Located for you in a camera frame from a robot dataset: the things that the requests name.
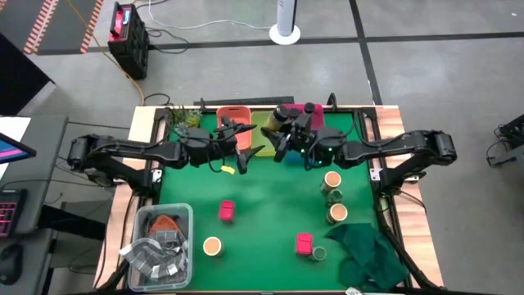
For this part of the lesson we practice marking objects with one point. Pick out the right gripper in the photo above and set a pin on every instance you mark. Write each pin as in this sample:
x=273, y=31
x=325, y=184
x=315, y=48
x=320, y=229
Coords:
x=301, y=135

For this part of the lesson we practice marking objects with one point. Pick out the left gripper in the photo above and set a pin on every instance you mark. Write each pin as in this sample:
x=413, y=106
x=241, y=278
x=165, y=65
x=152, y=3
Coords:
x=225, y=143

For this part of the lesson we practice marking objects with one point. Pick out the brown-lid spice jar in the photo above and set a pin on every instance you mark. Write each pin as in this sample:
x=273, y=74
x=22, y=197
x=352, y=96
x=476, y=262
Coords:
x=213, y=246
x=332, y=180
x=338, y=213

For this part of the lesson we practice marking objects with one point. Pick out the red-lid smoked paprika tin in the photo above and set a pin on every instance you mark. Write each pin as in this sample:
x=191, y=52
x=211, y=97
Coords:
x=304, y=243
x=227, y=210

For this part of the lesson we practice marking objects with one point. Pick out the green-lid spice jar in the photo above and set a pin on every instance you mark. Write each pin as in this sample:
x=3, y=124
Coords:
x=318, y=253
x=335, y=196

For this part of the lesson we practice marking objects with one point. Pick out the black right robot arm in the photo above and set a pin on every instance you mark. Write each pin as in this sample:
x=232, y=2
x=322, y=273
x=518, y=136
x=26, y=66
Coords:
x=389, y=145

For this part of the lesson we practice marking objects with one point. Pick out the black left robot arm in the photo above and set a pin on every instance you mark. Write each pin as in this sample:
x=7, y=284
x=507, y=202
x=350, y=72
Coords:
x=135, y=149

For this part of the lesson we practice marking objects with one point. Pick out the yellow plastic bin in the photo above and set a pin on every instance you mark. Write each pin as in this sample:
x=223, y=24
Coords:
x=258, y=139

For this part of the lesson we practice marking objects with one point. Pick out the orange plastic bin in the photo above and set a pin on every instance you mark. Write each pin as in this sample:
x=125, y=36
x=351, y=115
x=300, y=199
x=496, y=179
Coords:
x=237, y=114

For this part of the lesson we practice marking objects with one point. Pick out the yellow tag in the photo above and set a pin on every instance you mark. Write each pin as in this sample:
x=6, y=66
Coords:
x=228, y=169

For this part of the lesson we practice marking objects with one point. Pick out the black power strip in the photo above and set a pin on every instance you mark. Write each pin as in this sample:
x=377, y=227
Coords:
x=254, y=100

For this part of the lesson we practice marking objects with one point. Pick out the pink plastic bin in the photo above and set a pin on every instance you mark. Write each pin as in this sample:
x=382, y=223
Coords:
x=319, y=121

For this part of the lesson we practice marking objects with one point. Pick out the green table mat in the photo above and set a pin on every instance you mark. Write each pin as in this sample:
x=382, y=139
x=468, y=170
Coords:
x=270, y=192

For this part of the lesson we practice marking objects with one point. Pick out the small potted succulent plant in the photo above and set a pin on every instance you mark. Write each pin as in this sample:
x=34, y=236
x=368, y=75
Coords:
x=189, y=119

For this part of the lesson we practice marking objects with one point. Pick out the clear plastic storage container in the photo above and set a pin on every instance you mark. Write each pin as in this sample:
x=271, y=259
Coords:
x=184, y=217

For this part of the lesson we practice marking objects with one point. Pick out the orange cloth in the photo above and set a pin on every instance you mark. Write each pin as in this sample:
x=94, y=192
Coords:
x=163, y=224

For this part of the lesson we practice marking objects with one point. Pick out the white tower fan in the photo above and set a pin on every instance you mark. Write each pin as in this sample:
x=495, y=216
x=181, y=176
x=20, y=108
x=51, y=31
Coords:
x=285, y=16

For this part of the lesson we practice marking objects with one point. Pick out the dark green cloth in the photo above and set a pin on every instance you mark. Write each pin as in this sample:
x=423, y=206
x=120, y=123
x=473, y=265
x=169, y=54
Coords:
x=368, y=254

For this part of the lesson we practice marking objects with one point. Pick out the black power station red top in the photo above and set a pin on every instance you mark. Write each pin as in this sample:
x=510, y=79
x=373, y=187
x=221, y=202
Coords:
x=131, y=49

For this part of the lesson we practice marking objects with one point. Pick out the grey checked cloth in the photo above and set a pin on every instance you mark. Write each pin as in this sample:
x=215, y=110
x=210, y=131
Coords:
x=155, y=258

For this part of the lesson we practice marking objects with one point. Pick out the grey desk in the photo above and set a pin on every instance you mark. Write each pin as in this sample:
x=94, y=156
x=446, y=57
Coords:
x=45, y=176

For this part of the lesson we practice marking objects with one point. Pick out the dark rug striped orange edges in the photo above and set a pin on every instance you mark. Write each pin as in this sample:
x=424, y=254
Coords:
x=61, y=24

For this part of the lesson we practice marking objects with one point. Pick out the computer monitor blue screen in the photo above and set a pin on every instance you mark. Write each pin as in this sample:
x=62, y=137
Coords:
x=12, y=149

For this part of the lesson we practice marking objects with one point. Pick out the white paper sheet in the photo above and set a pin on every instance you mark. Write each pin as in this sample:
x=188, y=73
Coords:
x=12, y=127

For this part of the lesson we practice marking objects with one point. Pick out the black partition panel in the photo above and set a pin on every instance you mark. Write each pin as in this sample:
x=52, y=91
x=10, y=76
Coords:
x=16, y=82

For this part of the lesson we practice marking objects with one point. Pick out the backlit black keyboard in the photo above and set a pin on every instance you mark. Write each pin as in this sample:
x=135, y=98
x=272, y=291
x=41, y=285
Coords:
x=10, y=213

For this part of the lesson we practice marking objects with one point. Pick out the black computer mouse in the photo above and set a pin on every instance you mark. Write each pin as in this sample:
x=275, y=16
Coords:
x=10, y=262

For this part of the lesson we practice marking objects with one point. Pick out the silver mounting bracket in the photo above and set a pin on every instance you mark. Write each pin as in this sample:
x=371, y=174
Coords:
x=374, y=174
x=156, y=175

